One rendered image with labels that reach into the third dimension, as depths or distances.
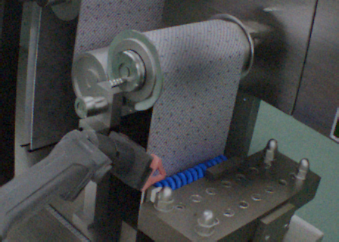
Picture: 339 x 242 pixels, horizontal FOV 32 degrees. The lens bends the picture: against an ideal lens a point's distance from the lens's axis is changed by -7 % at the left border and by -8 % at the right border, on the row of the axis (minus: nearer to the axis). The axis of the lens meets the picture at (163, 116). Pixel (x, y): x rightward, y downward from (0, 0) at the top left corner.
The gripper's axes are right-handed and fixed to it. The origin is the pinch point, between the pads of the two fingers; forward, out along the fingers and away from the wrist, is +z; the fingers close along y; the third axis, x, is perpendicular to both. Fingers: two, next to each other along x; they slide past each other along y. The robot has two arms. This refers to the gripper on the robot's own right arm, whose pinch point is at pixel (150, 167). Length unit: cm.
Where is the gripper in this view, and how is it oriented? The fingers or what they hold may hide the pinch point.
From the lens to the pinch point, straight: 118.4
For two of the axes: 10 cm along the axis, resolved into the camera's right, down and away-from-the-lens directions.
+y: 6.9, 4.2, -5.9
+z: 5.4, 2.4, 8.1
